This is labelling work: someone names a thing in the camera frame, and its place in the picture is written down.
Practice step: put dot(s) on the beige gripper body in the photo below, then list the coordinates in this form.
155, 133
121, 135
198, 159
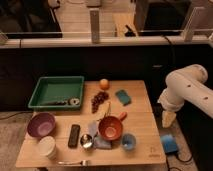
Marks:
168, 118

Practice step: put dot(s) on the grey-blue towel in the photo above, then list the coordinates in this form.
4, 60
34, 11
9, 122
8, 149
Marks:
98, 141

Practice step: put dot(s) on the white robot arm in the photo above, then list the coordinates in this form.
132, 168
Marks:
185, 84

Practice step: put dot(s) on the blue device on floor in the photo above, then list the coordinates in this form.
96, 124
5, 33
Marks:
169, 144

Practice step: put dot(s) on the small blue bowl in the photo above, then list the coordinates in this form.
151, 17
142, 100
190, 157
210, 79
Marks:
128, 141

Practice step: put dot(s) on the teal sponge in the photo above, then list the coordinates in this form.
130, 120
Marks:
123, 97

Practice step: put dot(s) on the purple grape bunch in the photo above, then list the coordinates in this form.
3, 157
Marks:
99, 99

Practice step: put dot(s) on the orange fruit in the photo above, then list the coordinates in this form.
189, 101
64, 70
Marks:
104, 84

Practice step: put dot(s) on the small metal cup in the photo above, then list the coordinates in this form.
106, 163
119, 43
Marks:
86, 141

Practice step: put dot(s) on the black remote control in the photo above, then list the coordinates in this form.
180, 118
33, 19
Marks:
74, 135

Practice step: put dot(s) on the tape roll in tray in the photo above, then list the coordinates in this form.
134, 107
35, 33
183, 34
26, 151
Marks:
74, 101

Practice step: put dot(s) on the green plastic tray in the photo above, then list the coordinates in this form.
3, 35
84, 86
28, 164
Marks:
57, 88

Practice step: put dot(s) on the dark tool in tray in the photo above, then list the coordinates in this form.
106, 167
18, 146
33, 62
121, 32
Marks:
57, 103

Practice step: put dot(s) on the white railing bar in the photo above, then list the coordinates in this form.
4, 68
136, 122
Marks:
104, 41

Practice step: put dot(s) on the white cup stack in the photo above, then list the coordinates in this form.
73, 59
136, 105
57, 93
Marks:
47, 147

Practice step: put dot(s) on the purple bowl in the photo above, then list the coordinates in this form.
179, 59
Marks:
41, 125

